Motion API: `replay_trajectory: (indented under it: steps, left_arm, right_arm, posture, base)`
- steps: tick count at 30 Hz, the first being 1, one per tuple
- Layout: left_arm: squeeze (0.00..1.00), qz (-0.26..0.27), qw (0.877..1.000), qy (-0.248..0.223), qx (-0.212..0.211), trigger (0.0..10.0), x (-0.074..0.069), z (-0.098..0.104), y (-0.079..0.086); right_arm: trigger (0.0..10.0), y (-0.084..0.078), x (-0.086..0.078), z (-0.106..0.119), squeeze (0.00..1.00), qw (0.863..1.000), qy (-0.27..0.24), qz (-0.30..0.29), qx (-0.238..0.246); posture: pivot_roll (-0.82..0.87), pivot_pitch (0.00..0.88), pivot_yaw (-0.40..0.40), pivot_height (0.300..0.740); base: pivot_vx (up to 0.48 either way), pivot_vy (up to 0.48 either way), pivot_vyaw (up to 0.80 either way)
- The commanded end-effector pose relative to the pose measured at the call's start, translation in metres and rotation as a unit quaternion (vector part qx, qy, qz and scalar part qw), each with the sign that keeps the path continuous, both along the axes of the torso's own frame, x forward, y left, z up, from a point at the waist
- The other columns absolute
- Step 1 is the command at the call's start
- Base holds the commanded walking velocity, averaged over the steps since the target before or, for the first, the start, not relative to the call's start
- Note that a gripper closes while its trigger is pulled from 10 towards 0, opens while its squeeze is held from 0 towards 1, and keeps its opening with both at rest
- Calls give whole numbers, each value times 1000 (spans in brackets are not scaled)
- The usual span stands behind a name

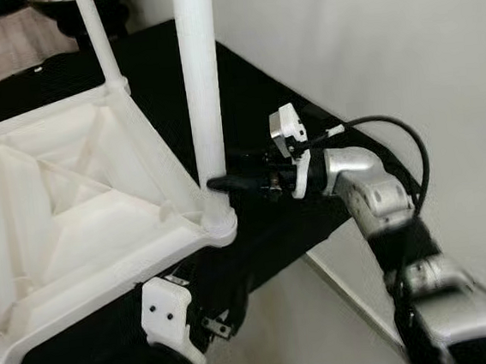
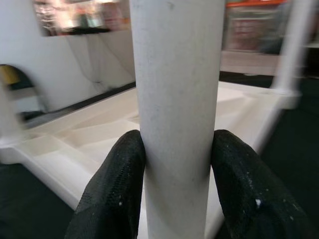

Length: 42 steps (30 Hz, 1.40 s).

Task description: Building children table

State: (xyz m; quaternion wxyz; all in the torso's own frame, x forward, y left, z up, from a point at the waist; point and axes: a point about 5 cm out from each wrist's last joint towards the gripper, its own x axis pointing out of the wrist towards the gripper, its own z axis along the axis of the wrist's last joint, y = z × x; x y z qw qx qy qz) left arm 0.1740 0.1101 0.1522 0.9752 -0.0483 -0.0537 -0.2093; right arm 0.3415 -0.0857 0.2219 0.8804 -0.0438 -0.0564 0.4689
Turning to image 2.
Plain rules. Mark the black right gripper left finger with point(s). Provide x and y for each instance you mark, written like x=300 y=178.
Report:
x=112 y=194

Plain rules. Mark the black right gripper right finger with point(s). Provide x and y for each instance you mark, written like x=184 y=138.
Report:
x=249 y=194

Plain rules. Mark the white plastic children table top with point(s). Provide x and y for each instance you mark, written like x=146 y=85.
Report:
x=74 y=149

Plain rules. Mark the black tablecloth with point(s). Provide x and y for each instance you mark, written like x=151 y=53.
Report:
x=294 y=139

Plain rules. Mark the pink patterned cloth bench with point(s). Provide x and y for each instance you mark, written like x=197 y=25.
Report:
x=249 y=62

